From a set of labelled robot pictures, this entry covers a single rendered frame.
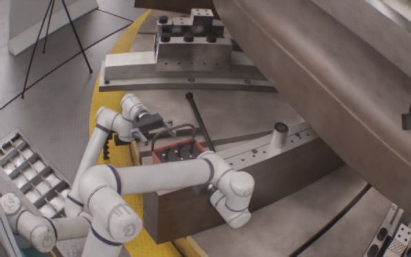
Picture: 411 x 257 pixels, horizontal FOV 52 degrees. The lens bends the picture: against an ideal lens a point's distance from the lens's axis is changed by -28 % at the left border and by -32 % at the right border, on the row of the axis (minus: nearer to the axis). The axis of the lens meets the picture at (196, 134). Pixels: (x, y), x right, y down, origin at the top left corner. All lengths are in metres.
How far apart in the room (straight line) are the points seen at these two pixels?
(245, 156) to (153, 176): 0.83
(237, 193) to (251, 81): 1.73
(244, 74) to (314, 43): 1.16
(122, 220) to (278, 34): 1.46
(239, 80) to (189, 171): 1.73
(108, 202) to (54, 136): 2.14
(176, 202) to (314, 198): 0.90
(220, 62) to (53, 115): 1.27
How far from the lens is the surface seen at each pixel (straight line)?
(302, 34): 2.57
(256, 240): 2.67
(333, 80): 2.38
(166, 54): 3.29
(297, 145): 2.65
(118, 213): 1.49
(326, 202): 2.95
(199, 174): 1.91
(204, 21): 3.32
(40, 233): 2.13
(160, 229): 2.49
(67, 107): 3.86
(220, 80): 3.51
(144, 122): 2.50
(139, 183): 1.72
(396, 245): 2.23
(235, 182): 1.91
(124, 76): 3.45
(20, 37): 4.81
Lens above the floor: 2.36
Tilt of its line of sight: 40 degrees down
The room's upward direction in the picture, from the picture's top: 8 degrees clockwise
